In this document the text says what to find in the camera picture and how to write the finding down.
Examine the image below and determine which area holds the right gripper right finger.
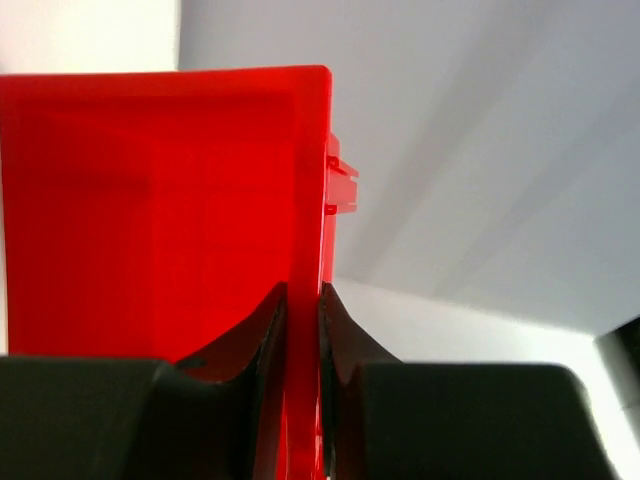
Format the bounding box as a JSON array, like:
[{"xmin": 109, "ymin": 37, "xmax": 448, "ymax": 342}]
[{"xmin": 318, "ymin": 284, "xmax": 617, "ymax": 479}]

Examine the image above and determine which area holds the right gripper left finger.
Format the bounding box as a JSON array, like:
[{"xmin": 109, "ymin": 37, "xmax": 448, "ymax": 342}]
[{"xmin": 1, "ymin": 283, "xmax": 287, "ymax": 479}]

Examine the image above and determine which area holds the red plastic bin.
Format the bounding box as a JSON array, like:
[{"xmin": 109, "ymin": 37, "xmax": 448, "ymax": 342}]
[{"xmin": 1, "ymin": 65, "xmax": 357, "ymax": 479}]

